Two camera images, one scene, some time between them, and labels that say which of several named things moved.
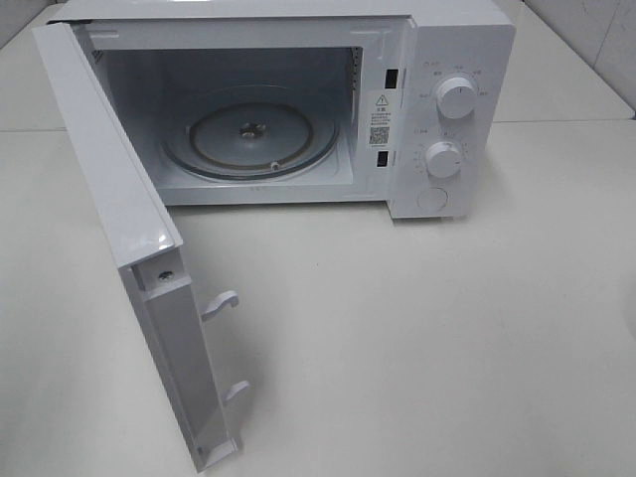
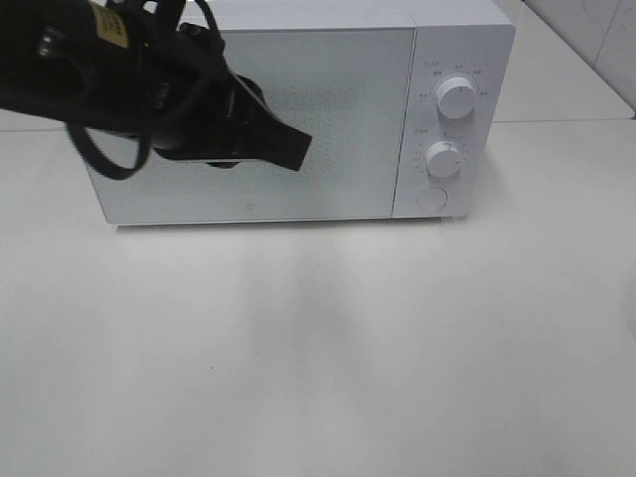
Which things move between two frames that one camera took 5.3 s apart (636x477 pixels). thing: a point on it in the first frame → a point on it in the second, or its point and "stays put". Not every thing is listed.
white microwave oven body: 410,105 stays put
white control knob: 443,159 stays put
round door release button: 432,199 stays put
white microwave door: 145,243 → 350,89
